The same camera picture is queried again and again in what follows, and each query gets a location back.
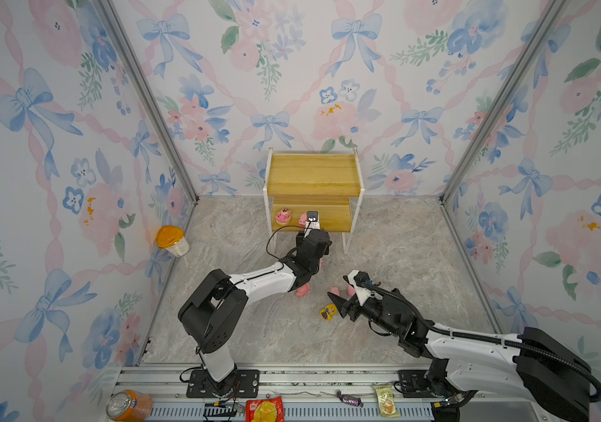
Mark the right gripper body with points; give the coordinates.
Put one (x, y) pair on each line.
(373, 310)

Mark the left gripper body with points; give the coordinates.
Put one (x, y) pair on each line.
(300, 243)

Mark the pink bear toy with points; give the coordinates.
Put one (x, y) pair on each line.
(283, 217)

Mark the pink toy with blue bow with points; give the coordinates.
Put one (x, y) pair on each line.
(303, 290)

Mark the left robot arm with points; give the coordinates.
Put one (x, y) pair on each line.
(214, 310)

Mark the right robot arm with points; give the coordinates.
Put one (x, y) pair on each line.
(531, 365)

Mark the yellow bear toy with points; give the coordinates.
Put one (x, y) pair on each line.
(329, 312)

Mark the wooden two-tier shelf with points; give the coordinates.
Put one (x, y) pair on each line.
(331, 184)

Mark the green snack packet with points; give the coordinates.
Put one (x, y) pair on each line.
(386, 401)

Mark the purple wrapped candy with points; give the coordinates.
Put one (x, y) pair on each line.
(350, 400)

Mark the red snack packet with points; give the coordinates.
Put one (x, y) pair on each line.
(265, 410)

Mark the orange soda can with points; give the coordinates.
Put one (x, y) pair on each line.
(129, 406)

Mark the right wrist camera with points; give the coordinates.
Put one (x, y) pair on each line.
(362, 284)

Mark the aluminium rail base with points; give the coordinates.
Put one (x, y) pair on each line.
(308, 392)

